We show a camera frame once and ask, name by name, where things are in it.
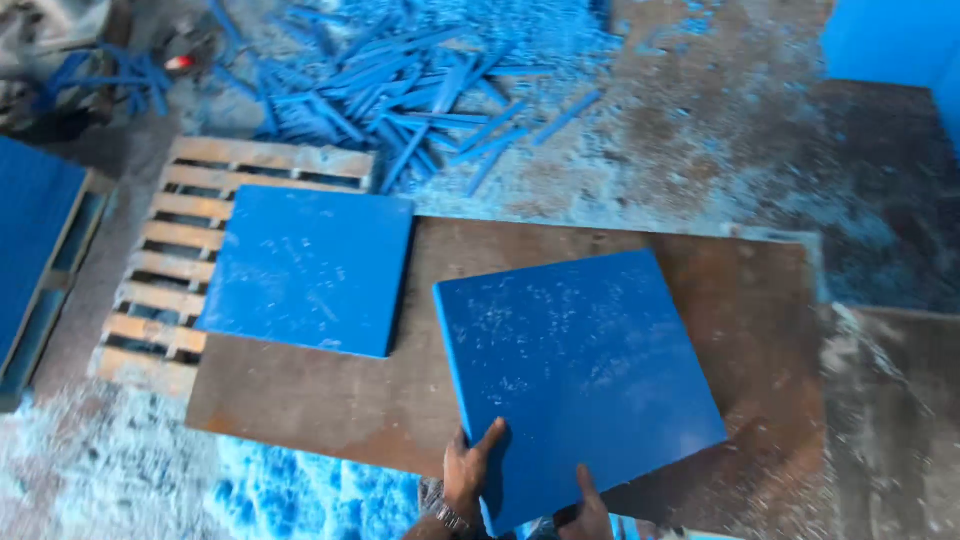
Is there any person's left hand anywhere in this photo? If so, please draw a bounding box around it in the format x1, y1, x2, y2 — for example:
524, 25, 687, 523
442, 417, 509, 528

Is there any person's right hand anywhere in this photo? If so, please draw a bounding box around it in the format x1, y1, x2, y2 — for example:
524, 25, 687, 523
555, 464, 615, 540

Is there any blue square foam board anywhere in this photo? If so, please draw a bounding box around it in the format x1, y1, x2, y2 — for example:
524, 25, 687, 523
432, 249, 729, 538
194, 184, 416, 360

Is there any silver wristwatch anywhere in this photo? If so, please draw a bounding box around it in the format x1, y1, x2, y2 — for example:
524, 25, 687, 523
427, 498, 474, 535

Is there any brown plywood sheet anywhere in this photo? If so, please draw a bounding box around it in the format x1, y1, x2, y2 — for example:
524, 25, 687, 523
185, 216, 826, 540

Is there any grey metal sheet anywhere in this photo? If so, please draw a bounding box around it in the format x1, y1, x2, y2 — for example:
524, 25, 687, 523
821, 303, 960, 540

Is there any wooden pallet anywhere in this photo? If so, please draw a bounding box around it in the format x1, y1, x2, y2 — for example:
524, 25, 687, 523
93, 135, 376, 399

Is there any pile of blue foam strips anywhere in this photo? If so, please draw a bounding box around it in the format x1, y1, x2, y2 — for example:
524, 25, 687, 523
202, 0, 605, 198

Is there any large blue foam panel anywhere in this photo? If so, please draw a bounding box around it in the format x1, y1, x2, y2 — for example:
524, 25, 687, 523
0, 137, 90, 369

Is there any blue foam block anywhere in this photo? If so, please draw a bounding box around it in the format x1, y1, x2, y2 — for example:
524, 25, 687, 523
819, 0, 960, 159

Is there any grey sack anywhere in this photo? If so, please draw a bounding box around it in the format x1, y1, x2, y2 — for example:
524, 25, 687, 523
0, 0, 114, 84

